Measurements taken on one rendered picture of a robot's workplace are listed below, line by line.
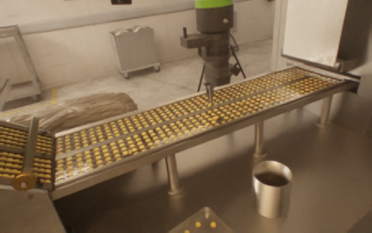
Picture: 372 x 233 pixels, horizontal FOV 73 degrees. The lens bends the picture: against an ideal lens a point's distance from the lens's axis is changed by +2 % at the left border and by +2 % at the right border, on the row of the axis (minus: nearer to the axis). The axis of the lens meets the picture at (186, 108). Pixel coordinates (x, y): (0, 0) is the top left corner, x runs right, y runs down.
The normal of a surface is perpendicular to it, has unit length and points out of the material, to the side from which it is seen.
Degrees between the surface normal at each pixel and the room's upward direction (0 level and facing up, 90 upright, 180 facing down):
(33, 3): 90
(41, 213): 90
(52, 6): 90
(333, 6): 90
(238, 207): 0
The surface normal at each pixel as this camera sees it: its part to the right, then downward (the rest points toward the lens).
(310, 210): -0.10, -0.88
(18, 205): 0.43, 0.38
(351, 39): -0.90, 0.28
